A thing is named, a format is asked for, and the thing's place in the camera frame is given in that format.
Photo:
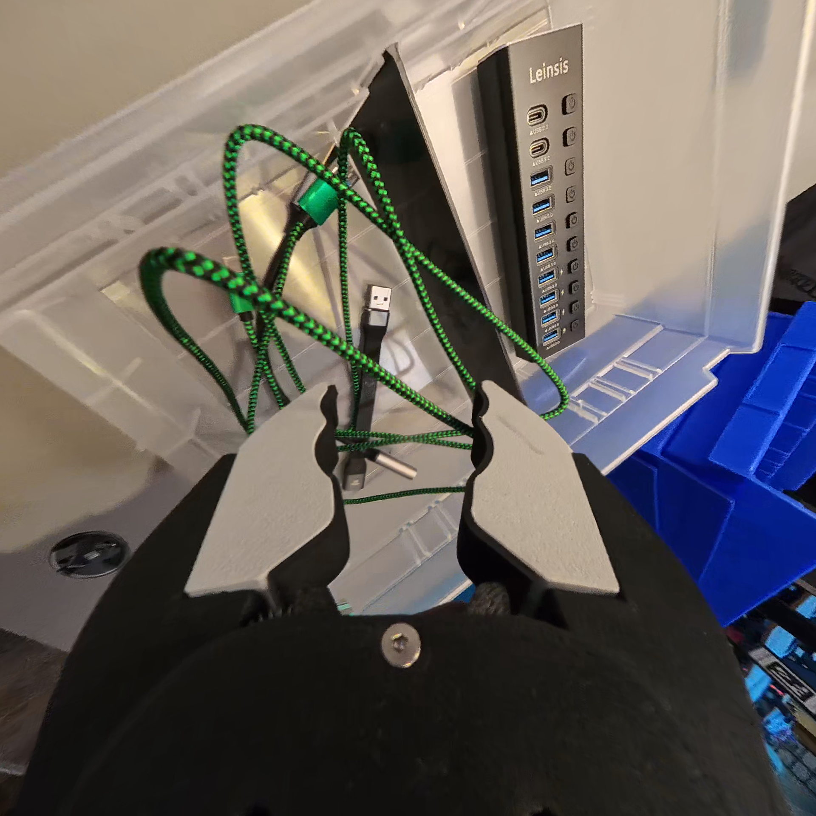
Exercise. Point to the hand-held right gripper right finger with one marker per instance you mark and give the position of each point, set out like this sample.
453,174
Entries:
542,510

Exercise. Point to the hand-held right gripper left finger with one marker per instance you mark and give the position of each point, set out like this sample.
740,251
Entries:
268,510

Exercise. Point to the clear plastic bin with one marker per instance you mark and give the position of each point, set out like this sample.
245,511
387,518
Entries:
669,191

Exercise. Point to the grey desk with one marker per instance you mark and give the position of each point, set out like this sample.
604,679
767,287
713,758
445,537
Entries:
38,497

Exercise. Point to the black multi-port usb hub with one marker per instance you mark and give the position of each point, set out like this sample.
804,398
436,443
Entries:
556,210

